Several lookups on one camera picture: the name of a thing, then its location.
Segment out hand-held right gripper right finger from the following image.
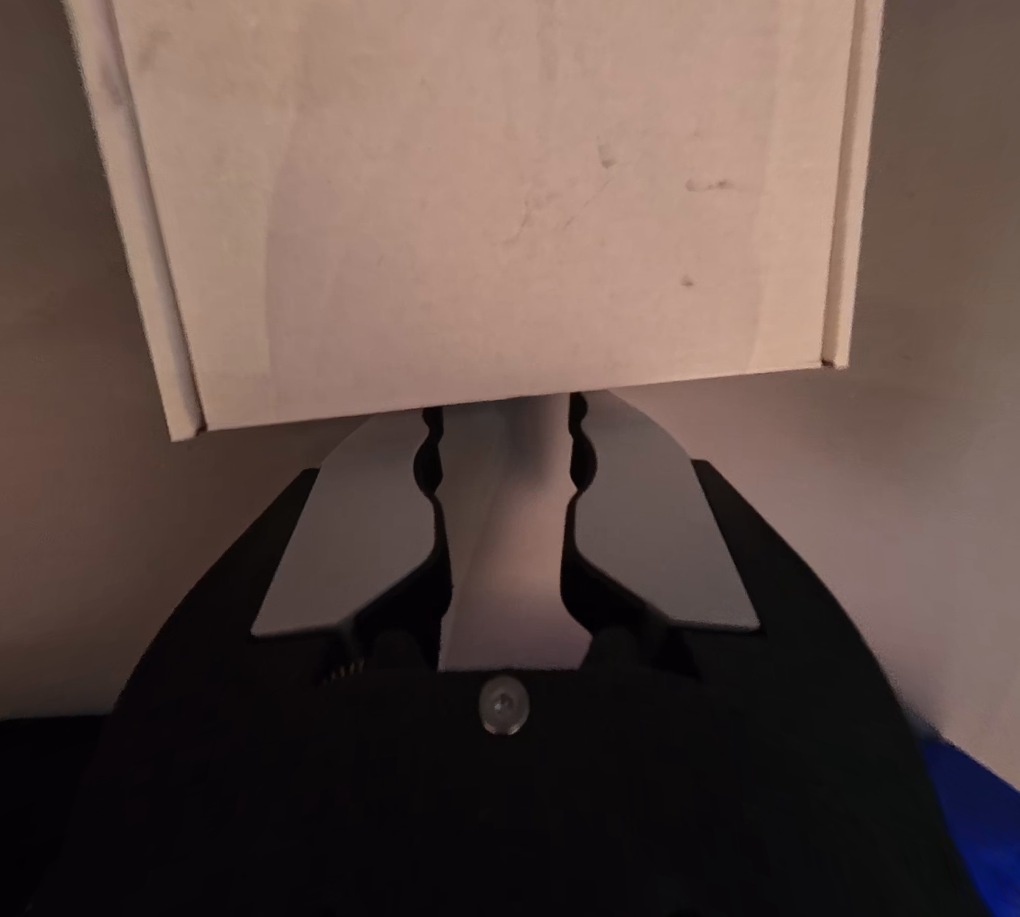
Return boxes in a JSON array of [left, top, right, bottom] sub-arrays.
[[560, 391, 762, 655]]

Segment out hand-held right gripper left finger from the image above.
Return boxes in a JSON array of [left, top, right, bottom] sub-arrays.
[[251, 407, 453, 665]]

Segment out white cardboard mailer box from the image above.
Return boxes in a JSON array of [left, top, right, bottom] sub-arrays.
[[36, 0, 897, 671]]

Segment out blue plastic bin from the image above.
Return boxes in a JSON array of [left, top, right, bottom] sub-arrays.
[[908, 721, 1020, 917]]

